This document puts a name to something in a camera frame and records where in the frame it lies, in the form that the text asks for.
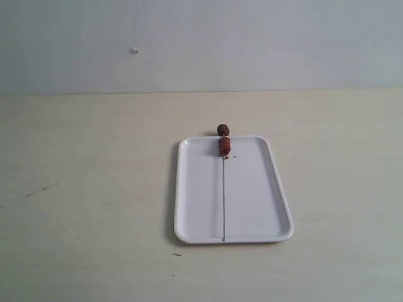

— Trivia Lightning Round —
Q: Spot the thin metal skewer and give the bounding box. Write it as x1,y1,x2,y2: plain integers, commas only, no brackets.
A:
222,156,226,242

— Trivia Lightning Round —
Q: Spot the white plastic tray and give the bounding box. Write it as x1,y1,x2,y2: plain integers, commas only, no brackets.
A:
173,136,294,244

